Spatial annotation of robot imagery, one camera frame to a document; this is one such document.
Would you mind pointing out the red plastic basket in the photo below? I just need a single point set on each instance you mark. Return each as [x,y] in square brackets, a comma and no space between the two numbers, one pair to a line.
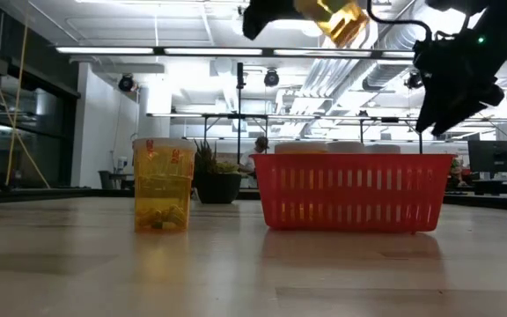
[350,160]

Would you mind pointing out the black background workstation frame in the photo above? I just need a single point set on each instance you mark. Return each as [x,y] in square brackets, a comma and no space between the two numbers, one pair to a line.
[306,117]

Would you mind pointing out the dark trash bin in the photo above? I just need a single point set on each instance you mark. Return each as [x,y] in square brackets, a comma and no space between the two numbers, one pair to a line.
[105,179]

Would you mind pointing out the silver ventilation duct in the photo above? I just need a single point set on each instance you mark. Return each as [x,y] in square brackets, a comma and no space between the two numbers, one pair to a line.
[383,75]

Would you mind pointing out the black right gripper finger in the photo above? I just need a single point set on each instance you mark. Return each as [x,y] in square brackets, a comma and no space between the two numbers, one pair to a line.
[460,114]
[434,110]

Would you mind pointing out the person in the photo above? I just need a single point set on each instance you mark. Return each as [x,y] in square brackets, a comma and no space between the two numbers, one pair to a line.
[260,145]

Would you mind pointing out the black computer monitor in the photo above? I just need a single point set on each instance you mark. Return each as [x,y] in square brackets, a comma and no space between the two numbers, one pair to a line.
[495,156]

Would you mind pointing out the long ceiling light strip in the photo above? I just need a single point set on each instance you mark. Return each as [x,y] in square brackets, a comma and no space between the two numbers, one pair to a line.
[104,50]
[213,51]
[319,52]

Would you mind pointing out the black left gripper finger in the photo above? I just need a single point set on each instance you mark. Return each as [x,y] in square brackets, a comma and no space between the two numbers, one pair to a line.
[266,13]

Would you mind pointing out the potted green succulent plant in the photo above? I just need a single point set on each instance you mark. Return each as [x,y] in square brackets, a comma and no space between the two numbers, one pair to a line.
[216,185]

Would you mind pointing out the black tripod stand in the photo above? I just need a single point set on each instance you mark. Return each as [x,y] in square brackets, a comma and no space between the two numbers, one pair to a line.
[240,77]

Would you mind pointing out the amber pill bottle red print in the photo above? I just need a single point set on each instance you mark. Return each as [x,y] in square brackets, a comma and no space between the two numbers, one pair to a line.
[163,185]

